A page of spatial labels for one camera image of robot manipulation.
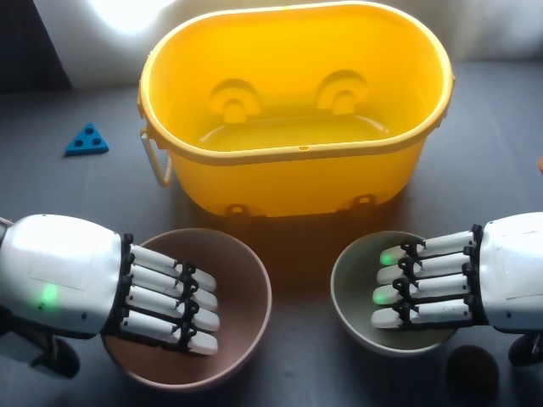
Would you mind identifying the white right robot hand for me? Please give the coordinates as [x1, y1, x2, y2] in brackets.
[371, 211, 543, 368]

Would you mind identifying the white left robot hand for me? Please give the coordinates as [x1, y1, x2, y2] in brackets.
[0, 214, 221, 378]

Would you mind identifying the small pale bowl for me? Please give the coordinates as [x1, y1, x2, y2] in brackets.
[330, 231, 462, 356]

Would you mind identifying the large pink bowl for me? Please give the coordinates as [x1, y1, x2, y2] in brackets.
[100, 228, 272, 391]

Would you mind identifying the yellow tub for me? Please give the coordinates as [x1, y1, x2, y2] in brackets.
[137, 0, 456, 218]

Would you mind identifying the grey table cloth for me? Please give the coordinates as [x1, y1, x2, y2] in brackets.
[0, 59, 543, 407]

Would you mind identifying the blue triangle block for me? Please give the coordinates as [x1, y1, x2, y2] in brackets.
[64, 122, 110, 157]

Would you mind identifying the dark panel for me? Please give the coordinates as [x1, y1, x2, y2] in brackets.
[0, 0, 73, 92]

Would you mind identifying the white backdrop sheet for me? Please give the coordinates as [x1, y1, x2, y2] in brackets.
[33, 0, 543, 90]

